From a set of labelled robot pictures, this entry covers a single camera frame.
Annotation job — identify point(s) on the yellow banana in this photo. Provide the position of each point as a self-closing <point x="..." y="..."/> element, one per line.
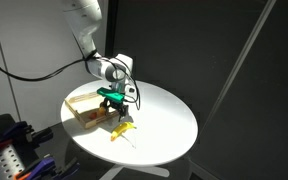
<point x="124" y="128"/>

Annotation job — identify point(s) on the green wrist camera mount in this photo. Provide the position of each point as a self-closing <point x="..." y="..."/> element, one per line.
<point x="112" y="95"/>

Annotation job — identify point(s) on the white round table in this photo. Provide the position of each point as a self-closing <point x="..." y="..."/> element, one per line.
<point x="160" y="130"/>

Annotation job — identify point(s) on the red apple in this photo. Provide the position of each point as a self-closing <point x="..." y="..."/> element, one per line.
<point x="93" y="115"/>

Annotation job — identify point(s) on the purple clamp orange tips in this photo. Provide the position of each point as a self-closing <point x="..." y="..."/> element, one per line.
<point x="12" y="131"/>
<point x="37" y="165"/>

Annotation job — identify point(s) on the black spring clamp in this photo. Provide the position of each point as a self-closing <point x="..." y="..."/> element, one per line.
<point x="42" y="136"/>
<point x="65" y="168"/>

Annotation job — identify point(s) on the wooden tray box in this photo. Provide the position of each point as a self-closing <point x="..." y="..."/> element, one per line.
<point x="84" y="121"/>

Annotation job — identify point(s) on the perforated metal breadboard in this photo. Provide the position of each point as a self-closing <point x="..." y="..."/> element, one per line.
<point x="0" y="163"/>

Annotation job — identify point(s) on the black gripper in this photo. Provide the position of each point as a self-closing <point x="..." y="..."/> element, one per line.
<point x="115" y="104"/>

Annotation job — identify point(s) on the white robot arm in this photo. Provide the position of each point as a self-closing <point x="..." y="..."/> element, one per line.
<point x="84" y="20"/>

